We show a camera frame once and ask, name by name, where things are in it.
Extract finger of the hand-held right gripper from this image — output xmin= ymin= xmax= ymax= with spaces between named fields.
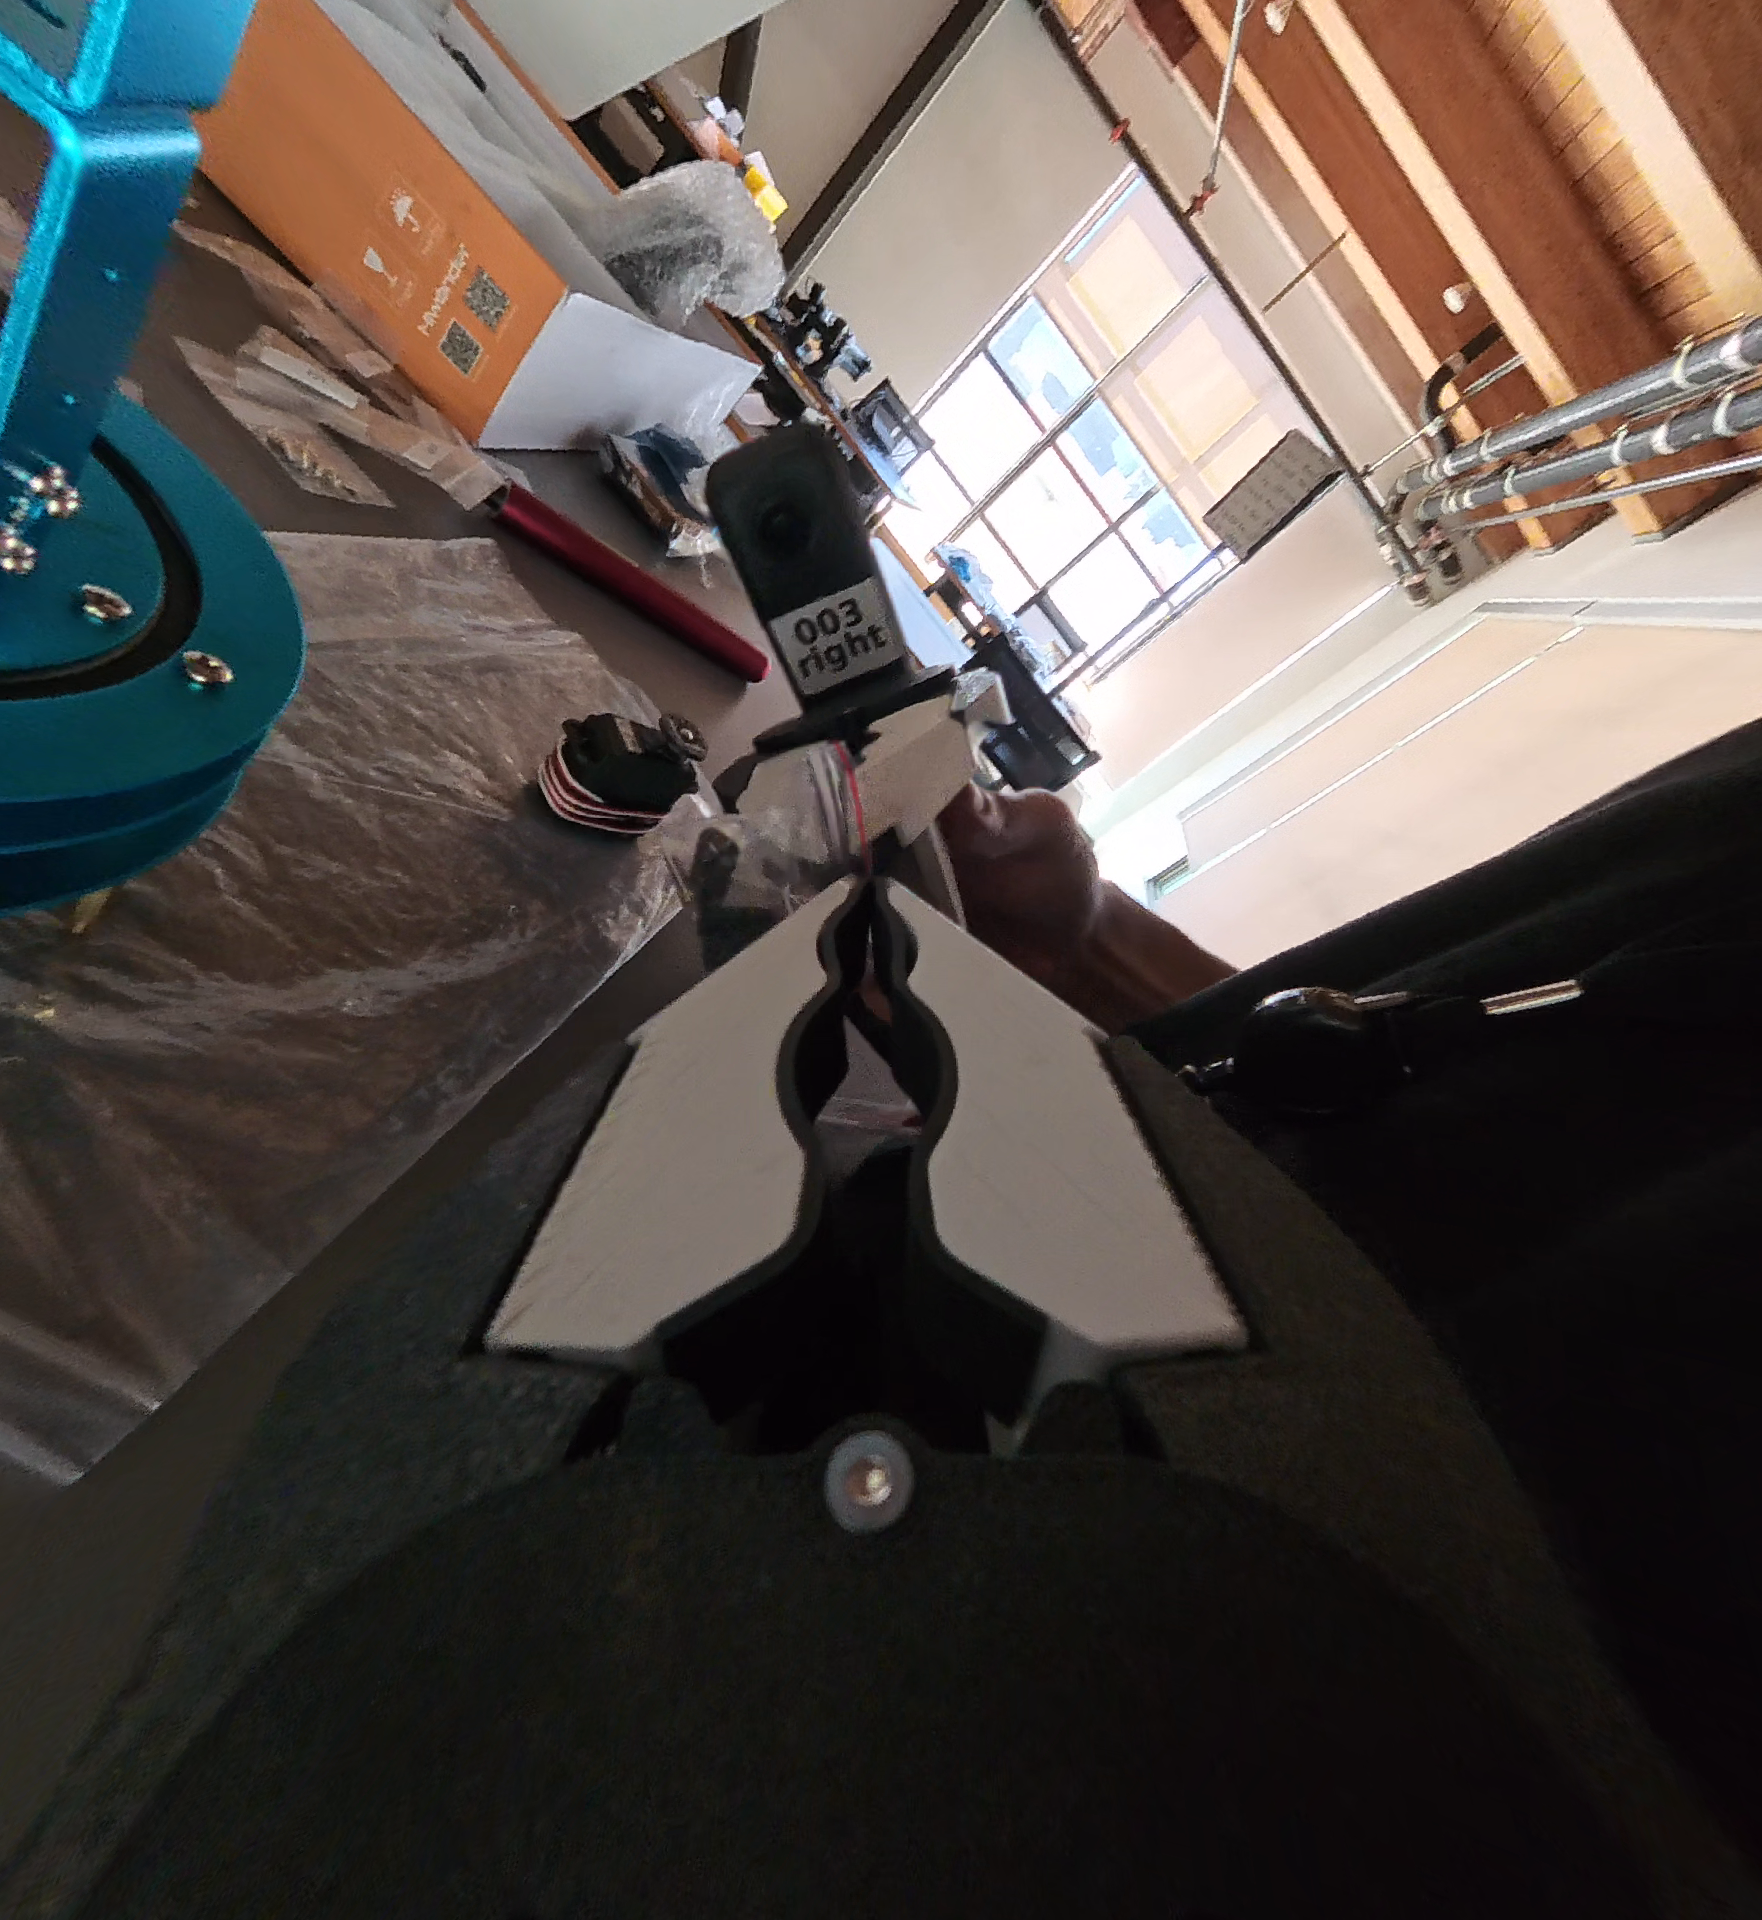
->
xmin=841 ymin=702 xmax=1000 ymax=842

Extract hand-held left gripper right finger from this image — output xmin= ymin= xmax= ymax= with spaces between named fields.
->
xmin=867 ymin=876 xmax=1252 ymax=1456

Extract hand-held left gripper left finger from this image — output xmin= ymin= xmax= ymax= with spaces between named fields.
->
xmin=486 ymin=879 xmax=877 ymax=1375

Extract small clear zip bag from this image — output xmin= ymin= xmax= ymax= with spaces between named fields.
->
xmin=688 ymin=743 xmax=895 ymax=908

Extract black servo motor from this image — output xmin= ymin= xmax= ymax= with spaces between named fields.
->
xmin=536 ymin=712 xmax=713 ymax=845

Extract blue toy robot arm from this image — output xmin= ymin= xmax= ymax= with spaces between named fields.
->
xmin=0 ymin=0 xmax=307 ymax=935

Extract person's right forearm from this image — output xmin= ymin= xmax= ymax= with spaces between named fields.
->
xmin=1090 ymin=885 xmax=1250 ymax=1042

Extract grey desk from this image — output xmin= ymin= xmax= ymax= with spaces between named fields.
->
xmin=0 ymin=179 xmax=973 ymax=1920

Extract person's right hand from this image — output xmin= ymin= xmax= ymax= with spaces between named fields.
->
xmin=947 ymin=786 xmax=1121 ymax=983

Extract blue foil bags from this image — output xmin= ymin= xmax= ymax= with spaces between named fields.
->
xmin=600 ymin=422 xmax=726 ymax=559

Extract red metal tube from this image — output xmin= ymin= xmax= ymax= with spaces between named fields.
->
xmin=483 ymin=480 xmax=773 ymax=685

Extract black badge reel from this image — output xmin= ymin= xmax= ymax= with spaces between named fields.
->
xmin=1180 ymin=975 xmax=1588 ymax=1120

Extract large window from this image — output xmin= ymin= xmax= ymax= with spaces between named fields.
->
xmin=901 ymin=170 xmax=1250 ymax=692

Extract bubble wrap bundle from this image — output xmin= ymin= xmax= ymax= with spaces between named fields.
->
xmin=580 ymin=156 xmax=788 ymax=319

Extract ceiling vent panel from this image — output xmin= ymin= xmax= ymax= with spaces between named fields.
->
xmin=1198 ymin=428 xmax=1344 ymax=559

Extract large clear plastic bag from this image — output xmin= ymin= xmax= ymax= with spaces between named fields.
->
xmin=0 ymin=530 xmax=690 ymax=1485

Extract scattered small parts bags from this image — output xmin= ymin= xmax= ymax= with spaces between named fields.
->
xmin=169 ymin=225 xmax=514 ymax=510

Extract orange and white cardboard box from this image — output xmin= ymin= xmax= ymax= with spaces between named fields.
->
xmin=190 ymin=0 xmax=766 ymax=452

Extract ceiling pipes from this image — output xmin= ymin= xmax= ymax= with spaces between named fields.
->
xmin=1362 ymin=263 xmax=1762 ymax=605

